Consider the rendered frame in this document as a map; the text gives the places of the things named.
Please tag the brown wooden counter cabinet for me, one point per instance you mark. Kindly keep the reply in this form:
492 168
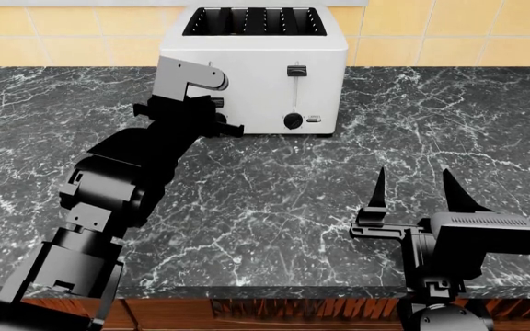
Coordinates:
265 315

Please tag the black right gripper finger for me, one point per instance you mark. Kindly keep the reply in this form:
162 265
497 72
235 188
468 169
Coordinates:
378 196
460 200

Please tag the dark right wrist camera box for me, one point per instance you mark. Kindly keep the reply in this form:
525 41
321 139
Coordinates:
486 234

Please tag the white four-slot toaster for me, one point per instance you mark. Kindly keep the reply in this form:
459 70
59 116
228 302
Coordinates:
256 86

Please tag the black toaster dial knob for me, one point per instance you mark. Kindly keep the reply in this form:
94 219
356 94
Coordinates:
293 121
222 118

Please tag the black toaster lever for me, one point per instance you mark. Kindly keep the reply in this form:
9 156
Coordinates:
296 71
218 102

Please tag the small silver toaster button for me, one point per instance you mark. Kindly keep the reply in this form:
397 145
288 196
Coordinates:
314 119

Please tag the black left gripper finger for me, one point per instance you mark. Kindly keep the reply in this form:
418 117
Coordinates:
199 98

